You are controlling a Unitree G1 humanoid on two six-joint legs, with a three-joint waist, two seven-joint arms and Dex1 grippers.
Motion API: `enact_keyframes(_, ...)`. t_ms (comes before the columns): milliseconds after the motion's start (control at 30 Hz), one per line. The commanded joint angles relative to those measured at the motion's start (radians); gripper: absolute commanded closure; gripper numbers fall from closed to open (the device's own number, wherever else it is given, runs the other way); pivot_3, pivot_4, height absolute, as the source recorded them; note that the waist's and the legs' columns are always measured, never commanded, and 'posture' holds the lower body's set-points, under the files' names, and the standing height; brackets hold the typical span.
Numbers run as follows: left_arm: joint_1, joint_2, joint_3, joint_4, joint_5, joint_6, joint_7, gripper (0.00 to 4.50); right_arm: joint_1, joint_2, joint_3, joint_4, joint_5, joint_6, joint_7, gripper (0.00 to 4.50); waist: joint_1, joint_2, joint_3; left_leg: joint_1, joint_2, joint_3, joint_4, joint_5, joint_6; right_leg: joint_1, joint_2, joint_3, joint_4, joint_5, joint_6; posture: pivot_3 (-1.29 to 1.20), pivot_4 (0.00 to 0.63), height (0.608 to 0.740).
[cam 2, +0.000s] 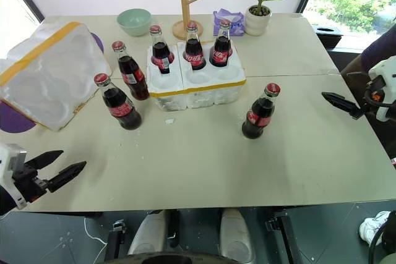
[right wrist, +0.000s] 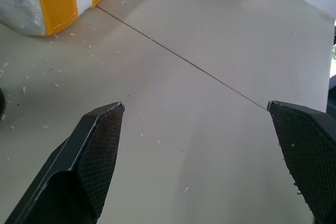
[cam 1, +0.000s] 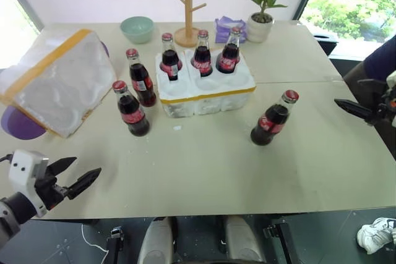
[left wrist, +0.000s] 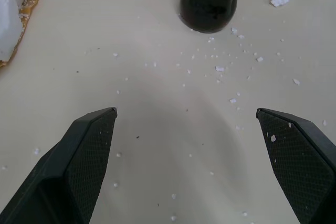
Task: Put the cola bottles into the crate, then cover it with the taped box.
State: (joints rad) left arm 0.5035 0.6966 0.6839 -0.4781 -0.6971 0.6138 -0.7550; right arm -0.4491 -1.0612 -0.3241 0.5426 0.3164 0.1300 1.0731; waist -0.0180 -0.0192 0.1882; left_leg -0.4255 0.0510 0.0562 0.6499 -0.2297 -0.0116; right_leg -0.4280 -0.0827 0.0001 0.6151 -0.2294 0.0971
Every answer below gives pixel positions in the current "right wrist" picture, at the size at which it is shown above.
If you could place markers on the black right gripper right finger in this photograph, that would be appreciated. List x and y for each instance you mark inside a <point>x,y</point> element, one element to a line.
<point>307,142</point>

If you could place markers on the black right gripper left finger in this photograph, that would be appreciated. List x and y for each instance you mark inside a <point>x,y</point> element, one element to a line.
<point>78,171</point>

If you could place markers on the dark object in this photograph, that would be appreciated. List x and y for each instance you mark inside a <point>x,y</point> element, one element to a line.
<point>1,103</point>

